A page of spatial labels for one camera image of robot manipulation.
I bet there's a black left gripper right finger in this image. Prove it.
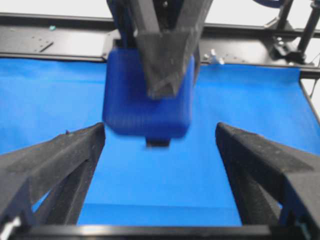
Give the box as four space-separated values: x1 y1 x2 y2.
215 122 320 240

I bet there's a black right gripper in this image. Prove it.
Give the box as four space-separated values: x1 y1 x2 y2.
107 0 208 99

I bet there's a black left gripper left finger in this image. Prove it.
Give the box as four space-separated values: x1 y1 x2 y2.
0 122 105 240

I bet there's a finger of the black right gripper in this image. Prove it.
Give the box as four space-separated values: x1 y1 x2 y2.
145 137 171 148

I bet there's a blue block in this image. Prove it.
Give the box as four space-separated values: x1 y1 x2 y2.
102 48 195 140

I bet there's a blue table mat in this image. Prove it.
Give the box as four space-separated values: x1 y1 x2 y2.
0 58 320 226

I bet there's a black camera stand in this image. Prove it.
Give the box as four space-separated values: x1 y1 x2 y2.
254 0 320 63

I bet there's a black table frame rail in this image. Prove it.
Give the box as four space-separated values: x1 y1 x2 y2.
0 13 320 79

